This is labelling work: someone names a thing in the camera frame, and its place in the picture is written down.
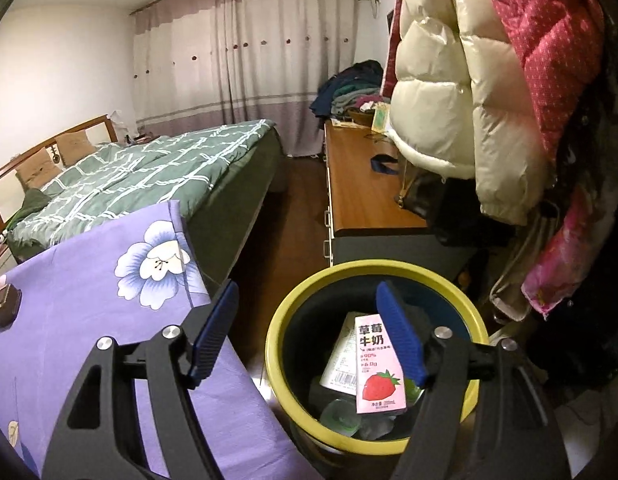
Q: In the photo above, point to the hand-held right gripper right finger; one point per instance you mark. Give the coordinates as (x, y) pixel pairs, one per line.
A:
(404, 335)

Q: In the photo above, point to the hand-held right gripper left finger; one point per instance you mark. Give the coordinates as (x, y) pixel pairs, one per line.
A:
(214, 330)

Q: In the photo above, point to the pink strawberry milk carton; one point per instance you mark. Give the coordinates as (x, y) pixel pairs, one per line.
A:
(374, 390)

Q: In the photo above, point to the pale green cardboard box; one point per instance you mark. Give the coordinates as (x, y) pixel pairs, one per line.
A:
(339, 360)

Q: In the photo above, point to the yellow rimmed dark trash bin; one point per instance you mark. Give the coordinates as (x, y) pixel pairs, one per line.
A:
(309, 305)

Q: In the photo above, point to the clear plastic cup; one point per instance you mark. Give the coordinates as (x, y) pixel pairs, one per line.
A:
(344, 417)

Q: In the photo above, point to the beige tote bag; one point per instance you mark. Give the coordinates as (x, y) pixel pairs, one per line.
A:
(511, 260)

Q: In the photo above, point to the purple floral tablecloth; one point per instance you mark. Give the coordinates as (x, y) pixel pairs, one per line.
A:
(89, 285)

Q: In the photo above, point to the black bag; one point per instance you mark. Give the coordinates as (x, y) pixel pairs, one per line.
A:
(464, 215)

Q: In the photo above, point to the wooden bed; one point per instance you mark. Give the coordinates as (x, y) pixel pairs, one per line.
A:
(244, 195)

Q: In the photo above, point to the wooden dresser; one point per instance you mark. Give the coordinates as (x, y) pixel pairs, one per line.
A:
(364, 195)

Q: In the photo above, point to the pink floral bag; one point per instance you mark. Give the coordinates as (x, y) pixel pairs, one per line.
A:
(554, 270)

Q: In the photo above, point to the green checked duvet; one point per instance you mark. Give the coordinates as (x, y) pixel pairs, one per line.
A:
(139, 175)

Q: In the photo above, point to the blue toothpaste box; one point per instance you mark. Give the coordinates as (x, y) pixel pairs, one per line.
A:
(6, 305)

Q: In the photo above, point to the pale green card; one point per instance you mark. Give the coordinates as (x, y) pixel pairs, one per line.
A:
(381, 117)

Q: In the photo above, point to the dark green cloth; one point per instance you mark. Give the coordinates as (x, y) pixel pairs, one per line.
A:
(29, 205)

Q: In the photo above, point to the brown pillow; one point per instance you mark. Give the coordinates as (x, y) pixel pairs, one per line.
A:
(74, 147)
(36, 167)

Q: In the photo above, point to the black coat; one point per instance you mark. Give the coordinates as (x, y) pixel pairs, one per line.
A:
(604, 210)

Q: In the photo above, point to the pile of folded clothes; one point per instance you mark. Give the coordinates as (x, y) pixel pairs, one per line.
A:
(349, 90)

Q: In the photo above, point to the cream puffer jacket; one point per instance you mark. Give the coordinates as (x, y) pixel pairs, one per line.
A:
(439, 85)

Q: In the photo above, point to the pink and cream curtain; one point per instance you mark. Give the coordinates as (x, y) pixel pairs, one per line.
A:
(239, 60)

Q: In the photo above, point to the red quilted jacket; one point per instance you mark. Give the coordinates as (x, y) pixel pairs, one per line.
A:
(549, 35)

